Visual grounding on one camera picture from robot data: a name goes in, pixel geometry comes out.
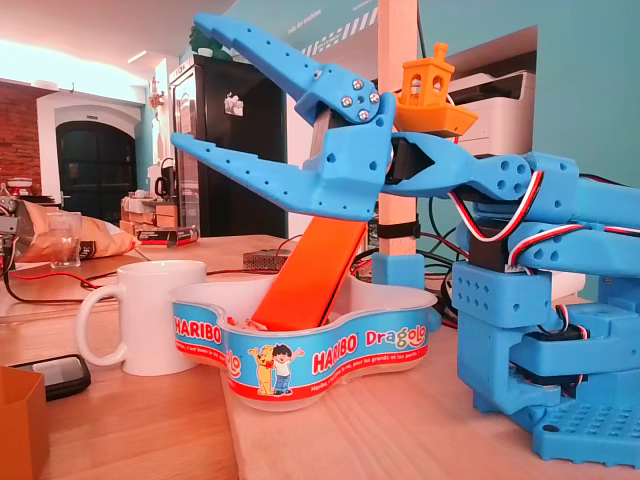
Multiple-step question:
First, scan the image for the black tall fridge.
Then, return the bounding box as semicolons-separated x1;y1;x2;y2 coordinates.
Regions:
168;53;290;239

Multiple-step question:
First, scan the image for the orange printed boat model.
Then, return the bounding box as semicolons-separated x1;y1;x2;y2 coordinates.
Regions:
393;42;480;140

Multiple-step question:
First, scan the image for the green plush figure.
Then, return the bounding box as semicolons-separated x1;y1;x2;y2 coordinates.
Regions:
188;27;251;64

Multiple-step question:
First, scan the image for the orange rectangular ramp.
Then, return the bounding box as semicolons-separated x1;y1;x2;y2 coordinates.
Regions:
249;215;370;332

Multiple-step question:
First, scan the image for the ochre hexagonal printed container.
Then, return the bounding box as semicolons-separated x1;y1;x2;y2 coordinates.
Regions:
0;365;50;480

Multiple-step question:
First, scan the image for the black smartphone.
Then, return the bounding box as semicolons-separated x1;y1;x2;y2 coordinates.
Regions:
9;353;93;403

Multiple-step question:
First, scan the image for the wooden camera post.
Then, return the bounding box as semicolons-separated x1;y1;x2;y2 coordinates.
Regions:
377;0;421;257

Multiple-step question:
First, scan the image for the black and red box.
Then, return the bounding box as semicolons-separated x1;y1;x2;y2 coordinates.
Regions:
133;224;200;248

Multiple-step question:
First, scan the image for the clear drinking glass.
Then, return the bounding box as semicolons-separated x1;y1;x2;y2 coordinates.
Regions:
47;210;84;270

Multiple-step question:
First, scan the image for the white ceramic mug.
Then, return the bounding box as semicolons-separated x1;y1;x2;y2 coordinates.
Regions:
75;259;209;377

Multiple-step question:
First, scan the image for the white office printer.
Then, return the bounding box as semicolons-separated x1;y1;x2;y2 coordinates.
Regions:
447;69;539;154

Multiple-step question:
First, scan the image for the grey metal device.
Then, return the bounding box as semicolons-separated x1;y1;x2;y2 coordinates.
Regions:
0;182;22;264

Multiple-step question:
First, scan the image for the tan crisp bag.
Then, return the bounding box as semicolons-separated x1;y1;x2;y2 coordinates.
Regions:
14;199;143;265

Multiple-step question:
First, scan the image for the red kitchen appliance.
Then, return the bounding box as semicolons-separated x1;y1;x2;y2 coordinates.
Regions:
8;176;35;200

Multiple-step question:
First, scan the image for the small wooden drawer unit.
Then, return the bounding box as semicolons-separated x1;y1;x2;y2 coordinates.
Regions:
119;192;180;232

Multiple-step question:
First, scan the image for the black strap on post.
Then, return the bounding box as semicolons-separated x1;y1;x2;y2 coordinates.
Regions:
376;221;422;240

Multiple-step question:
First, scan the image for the black kettle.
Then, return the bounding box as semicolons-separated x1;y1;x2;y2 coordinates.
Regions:
151;157;180;200

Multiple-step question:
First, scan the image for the clear Haribo candy tub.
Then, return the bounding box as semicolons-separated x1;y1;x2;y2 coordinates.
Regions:
168;276;440;413

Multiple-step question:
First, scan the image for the metal mesh power supply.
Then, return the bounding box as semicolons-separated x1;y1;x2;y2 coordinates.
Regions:
243;248;292;271

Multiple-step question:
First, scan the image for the blue printed post base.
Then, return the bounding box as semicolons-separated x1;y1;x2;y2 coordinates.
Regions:
370;249;427;292

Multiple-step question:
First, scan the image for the dark arched door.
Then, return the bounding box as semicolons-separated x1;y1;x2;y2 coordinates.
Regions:
55;121;138;220

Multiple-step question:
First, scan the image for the small wall figurine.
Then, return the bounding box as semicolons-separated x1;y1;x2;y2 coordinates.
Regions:
148;75;166;110

